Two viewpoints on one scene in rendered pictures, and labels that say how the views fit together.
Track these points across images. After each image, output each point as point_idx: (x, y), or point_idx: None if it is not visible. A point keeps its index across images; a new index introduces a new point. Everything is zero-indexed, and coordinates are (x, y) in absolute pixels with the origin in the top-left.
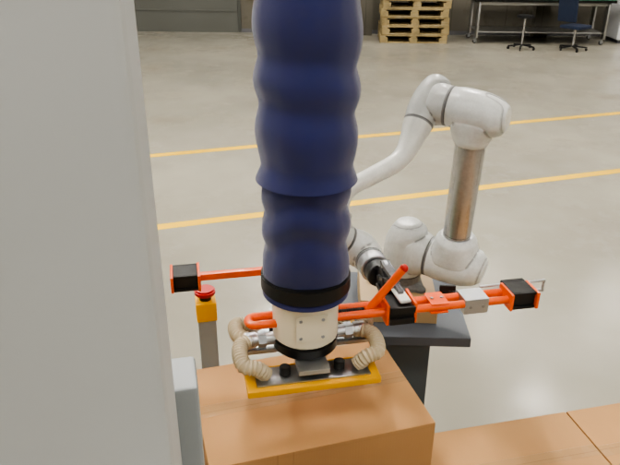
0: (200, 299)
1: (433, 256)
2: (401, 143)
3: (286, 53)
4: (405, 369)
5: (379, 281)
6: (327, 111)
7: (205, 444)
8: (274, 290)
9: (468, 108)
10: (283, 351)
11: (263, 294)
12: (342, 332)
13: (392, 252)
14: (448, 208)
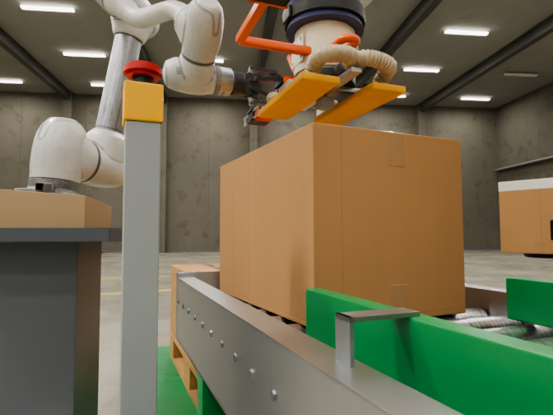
0: (150, 81)
1: (107, 151)
2: (134, 4)
3: None
4: (92, 300)
5: (251, 85)
6: None
7: (432, 137)
8: (362, 6)
9: (147, 2)
10: (353, 78)
11: (346, 15)
12: None
13: (72, 147)
14: (117, 99)
